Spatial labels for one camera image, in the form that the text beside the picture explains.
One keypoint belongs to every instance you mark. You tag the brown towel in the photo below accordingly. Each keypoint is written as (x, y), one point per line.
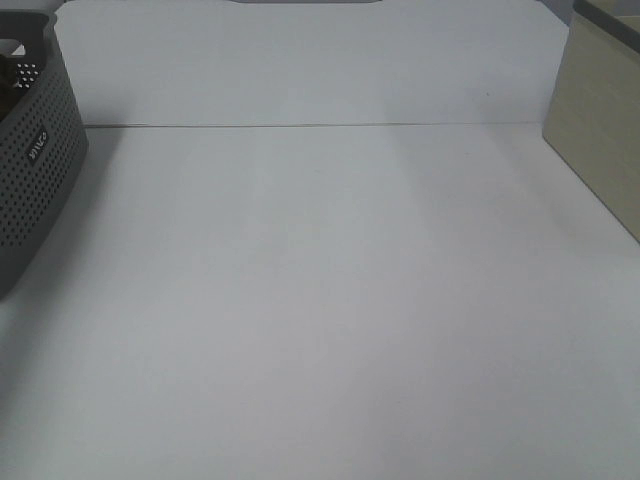
(8, 78)

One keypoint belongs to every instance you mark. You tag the grey perforated plastic basket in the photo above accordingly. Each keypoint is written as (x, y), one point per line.
(43, 141)

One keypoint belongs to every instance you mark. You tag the beige fabric storage box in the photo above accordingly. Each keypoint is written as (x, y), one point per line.
(593, 117)

